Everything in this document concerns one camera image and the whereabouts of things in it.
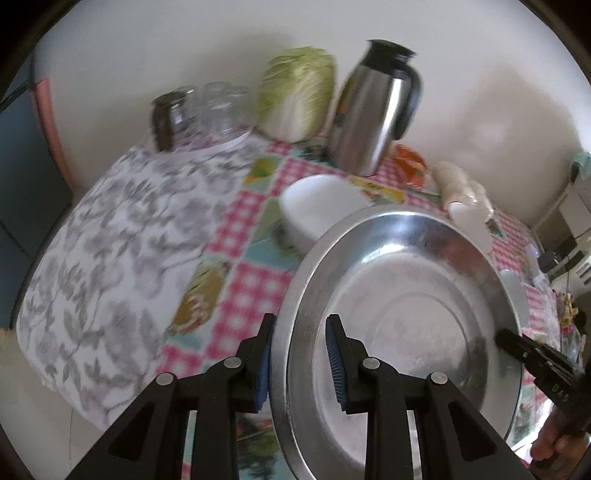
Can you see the red rimmed strawberry bowl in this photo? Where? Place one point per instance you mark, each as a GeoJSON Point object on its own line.
{"type": "Point", "coordinates": [472, 221]}

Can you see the round glass tray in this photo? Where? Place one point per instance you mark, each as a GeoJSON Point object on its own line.
{"type": "Point", "coordinates": [208, 143]}

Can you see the checkered picture tablecloth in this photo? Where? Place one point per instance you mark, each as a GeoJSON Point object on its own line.
{"type": "Point", "coordinates": [247, 266]}

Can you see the large steel plate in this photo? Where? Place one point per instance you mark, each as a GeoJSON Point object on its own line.
{"type": "Point", "coordinates": [421, 296]}

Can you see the right hand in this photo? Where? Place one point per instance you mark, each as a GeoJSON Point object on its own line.
{"type": "Point", "coordinates": [552, 440]}

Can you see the orange snack packet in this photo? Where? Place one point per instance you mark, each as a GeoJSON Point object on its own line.
{"type": "Point", "coordinates": [410, 166]}

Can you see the napa cabbage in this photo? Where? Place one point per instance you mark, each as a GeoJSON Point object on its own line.
{"type": "Point", "coordinates": [295, 94]}

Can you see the clear drinking glass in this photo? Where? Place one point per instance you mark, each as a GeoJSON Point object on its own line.
{"type": "Point", "coordinates": [224, 107]}

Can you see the white cabinet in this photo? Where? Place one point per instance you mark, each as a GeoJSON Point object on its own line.
{"type": "Point", "coordinates": [568, 217]}

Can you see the steel thermos jug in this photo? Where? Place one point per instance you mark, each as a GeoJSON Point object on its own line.
{"type": "Point", "coordinates": [376, 107]}

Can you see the white square bowl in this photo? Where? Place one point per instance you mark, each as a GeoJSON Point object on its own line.
{"type": "Point", "coordinates": [312, 205]}

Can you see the grey floral cloth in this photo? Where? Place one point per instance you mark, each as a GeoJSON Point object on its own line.
{"type": "Point", "coordinates": [93, 319]}

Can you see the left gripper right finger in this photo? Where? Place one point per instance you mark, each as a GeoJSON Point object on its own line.
{"type": "Point", "coordinates": [455, 440]}

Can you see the light blue printed bowl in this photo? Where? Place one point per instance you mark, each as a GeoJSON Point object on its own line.
{"type": "Point", "coordinates": [518, 296]}

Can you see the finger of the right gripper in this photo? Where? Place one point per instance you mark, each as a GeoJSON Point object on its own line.
{"type": "Point", "coordinates": [554, 374]}

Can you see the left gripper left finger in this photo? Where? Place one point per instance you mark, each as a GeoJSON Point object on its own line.
{"type": "Point", "coordinates": [147, 439]}

